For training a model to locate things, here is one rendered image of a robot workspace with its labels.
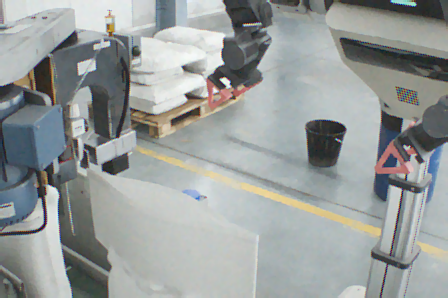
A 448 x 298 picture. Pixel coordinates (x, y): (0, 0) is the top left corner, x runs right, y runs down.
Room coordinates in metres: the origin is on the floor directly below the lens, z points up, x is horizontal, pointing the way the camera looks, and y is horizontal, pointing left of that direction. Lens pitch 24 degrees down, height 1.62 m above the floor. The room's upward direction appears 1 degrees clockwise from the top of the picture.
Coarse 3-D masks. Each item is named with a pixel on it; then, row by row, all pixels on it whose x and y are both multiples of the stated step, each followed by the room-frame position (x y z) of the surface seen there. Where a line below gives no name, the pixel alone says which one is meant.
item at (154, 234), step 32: (96, 192) 1.12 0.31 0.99; (128, 192) 1.09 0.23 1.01; (160, 192) 1.06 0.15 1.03; (96, 224) 1.13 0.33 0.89; (128, 224) 1.01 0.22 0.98; (160, 224) 0.94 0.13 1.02; (192, 224) 0.92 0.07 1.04; (224, 224) 0.93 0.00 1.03; (128, 256) 1.02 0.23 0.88; (160, 256) 0.95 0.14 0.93; (192, 256) 0.92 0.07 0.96; (224, 256) 0.89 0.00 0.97; (256, 256) 0.86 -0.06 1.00; (128, 288) 1.01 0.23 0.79; (160, 288) 0.94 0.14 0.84; (192, 288) 0.92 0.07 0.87; (224, 288) 0.89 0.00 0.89
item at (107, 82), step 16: (80, 32) 1.37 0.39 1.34; (96, 32) 1.36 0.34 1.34; (64, 48) 1.17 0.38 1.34; (80, 48) 1.21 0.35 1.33; (112, 48) 1.29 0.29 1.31; (64, 64) 1.16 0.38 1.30; (96, 64) 1.24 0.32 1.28; (112, 64) 1.29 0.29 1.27; (64, 80) 1.16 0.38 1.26; (96, 80) 1.24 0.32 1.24; (112, 80) 1.28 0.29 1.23; (64, 96) 1.16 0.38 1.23; (96, 96) 1.30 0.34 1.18; (112, 96) 1.28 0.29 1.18; (96, 112) 1.30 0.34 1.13; (112, 112) 1.28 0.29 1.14; (128, 112) 1.33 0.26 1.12; (96, 128) 1.30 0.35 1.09; (112, 128) 1.28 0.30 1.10; (128, 128) 1.32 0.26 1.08
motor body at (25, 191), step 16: (16, 96) 0.85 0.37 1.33; (0, 112) 0.82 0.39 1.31; (0, 128) 0.82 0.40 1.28; (0, 144) 0.81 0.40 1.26; (0, 160) 0.81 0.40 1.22; (0, 176) 0.81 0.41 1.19; (16, 176) 0.83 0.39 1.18; (32, 176) 0.87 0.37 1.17; (0, 192) 0.80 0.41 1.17; (16, 192) 0.82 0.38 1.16; (32, 192) 0.85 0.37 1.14; (0, 208) 0.79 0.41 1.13; (16, 208) 0.81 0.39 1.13; (32, 208) 0.85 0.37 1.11; (0, 224) 0.80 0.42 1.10
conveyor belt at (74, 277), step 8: (64, 264) 1.63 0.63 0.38; (72, 272) 1.58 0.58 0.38; (72, 280) 1.53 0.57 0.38; (80, 280) 1.54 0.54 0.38; (88, 280) 1.54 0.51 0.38; (72, 288) 1.49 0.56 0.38; (80, 288) 1.49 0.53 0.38; (88, 288) 1.49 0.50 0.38; (96, 288) 1.49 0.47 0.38; (104, 288) 1.50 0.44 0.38; (72, 296) 1.44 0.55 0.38; (80, 296) 1.44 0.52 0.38; (88, 296) 1.45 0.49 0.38; (96, 296) 1.45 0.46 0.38; (104, 296) 1.45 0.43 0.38
